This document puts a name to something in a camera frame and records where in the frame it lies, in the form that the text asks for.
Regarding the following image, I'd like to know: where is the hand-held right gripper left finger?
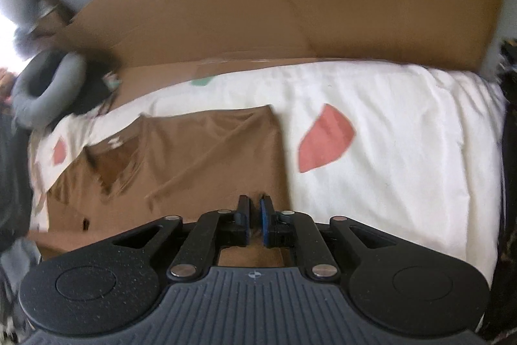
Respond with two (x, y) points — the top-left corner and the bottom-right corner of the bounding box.
(113, 195), (252, 281)

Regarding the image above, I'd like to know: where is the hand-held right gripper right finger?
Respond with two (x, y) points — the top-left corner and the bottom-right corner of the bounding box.
(258, 195), (398, 281)

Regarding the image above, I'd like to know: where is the brown t-shirt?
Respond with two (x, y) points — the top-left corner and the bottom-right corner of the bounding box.
(28, 105), (291, 269)

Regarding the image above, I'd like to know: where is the cream bear print blanket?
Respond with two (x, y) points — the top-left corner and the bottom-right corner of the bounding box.
(28, 60), (507, 285)

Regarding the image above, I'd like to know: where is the small black cloth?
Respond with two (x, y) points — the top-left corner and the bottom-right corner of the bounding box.
(77, 62), (120, 115)

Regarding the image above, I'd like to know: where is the blue denim clothing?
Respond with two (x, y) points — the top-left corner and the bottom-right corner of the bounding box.
(0, 238), (43, 329)

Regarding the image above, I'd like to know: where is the dark grey pillow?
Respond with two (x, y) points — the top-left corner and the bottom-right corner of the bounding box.
(0, 114), (33, 241)

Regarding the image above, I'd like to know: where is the grey neck pillow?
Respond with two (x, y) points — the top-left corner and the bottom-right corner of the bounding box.
(12, 52), (87, 129)

